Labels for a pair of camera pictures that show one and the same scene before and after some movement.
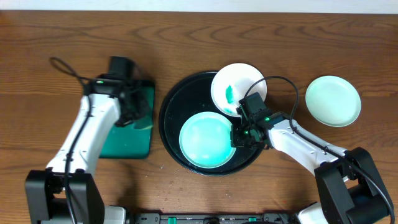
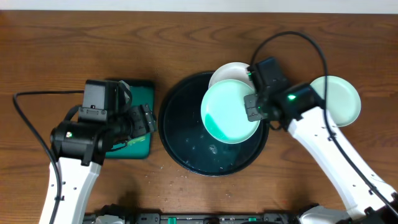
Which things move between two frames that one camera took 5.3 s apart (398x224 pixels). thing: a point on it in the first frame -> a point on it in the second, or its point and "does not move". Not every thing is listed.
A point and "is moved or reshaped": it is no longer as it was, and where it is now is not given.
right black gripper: (237, 139) -> (252, 107)
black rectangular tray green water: (133, 140) does not move
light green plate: (333, 101) does not move
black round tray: (189, 95) does not move
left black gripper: (132, 112) -> (142, 119)
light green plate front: (205, 140) -> (224, 114)
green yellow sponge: (143, 124) is moved or reshaped
